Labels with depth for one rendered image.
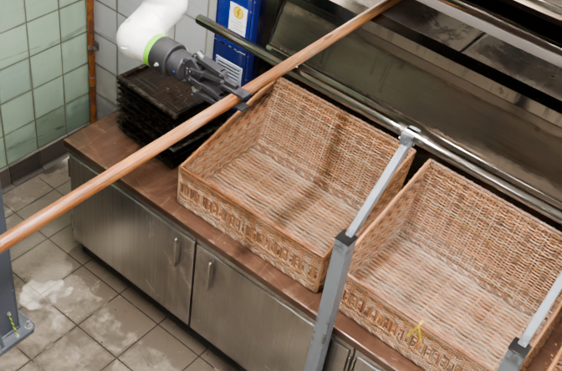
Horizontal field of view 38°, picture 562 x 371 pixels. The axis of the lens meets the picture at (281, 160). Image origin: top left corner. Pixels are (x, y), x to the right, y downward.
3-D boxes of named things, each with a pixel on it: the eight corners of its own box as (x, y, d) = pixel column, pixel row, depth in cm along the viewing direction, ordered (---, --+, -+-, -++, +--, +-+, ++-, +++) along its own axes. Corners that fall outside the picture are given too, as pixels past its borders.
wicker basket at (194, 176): (267, 135, 288) (276, 71, 270) (401, 213, 266) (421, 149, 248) (172, 202, 256) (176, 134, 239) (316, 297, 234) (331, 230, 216)
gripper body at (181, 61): (187, 43, 208) (214, 58, 204) (186, 69, 213) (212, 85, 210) (166, 53, 203) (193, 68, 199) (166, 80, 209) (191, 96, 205)
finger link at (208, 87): (188, 75, 205) (186, 79, 206) (220, 101, 201) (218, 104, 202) (198, 69, 207) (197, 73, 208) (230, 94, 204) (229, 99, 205)
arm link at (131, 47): (118, 56, 220) (101, 34, 210) (146, 22, 223) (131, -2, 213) (155, 78, 214) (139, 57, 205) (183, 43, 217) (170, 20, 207)
